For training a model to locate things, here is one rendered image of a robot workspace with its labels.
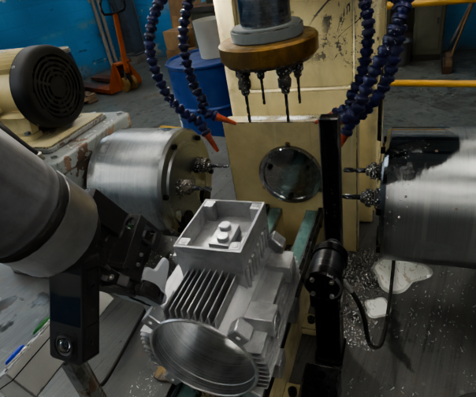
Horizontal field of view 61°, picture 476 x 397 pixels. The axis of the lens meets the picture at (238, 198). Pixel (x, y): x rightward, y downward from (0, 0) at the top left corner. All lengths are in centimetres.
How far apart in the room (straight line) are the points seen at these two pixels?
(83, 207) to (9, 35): 651
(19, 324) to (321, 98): 90
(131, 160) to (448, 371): 72
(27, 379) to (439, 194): 63
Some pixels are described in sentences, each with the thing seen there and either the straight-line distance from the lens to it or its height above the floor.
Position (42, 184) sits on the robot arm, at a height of 135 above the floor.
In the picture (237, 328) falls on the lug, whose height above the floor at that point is 109.
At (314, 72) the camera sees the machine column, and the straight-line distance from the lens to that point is 98.
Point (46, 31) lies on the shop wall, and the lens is 717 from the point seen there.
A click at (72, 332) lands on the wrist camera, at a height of 118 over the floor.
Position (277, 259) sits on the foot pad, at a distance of 62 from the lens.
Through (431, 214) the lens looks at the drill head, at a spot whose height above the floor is 108.
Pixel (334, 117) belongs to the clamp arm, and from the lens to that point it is 61.
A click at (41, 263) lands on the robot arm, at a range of 38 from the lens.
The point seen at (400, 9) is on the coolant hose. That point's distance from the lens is 66.
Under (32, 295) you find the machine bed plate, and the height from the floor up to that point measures 80.
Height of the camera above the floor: 148
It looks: 32 degrees down
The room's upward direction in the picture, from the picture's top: 10 degrees counter-clockwise
